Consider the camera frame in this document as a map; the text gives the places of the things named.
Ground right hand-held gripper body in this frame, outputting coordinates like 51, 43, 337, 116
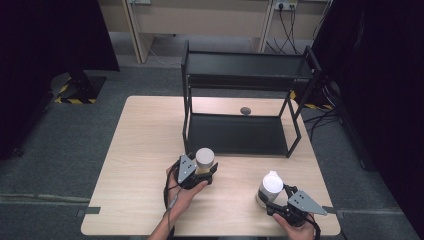
272, 189, 329, 229

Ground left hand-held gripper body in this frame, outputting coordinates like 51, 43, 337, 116
172, 153, 214, 191

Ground glass jar with yellow grains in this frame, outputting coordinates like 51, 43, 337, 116
194, 147, 216, 177

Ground white translucent cup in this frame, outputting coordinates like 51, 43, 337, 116
255, 170, 285, 208

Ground black metal two-tier shelf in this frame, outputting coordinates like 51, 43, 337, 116
180, 39, 324, 159

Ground person's right hand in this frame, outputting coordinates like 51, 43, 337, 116
272, 213, 316, 240

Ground person's left hand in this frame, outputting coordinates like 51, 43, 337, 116
165, 165, 210, 218

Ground beige desk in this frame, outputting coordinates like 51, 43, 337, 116
97, 0, 334, 65

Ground black curtain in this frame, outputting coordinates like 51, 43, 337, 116
0, 0, 121, 162
310, 0, 424, 232

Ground right hand-held gripper cable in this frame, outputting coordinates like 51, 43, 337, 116
304, 213, 322, 240

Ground hand-held gripper cable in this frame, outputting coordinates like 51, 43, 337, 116
304, 213, 322, 240
162, 163, 183, 240

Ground left hand-held gripper cable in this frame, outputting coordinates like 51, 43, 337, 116
162, 163, 183, 240

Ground white floor cable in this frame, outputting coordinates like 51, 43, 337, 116
148, 46, 183, 67

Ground black plugged cables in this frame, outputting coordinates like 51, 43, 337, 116
265, 3, 303, 56

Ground white hanging cable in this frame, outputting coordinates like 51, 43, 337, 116
312, 0, 335, 40

